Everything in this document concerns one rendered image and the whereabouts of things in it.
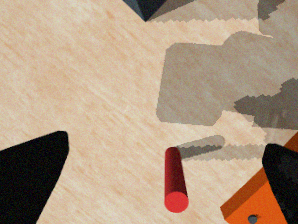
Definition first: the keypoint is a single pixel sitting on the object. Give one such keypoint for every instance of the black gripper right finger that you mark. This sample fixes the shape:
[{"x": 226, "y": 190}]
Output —
[{"x": 281, "y": 167}]

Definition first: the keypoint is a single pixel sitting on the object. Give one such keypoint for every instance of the red peg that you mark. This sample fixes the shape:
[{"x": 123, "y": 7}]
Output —
[{"x": 175, "y": 194}]

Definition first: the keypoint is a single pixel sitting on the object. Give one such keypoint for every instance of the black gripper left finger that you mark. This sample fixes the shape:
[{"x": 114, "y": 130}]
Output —
[{"x": 28, "y": 175}]

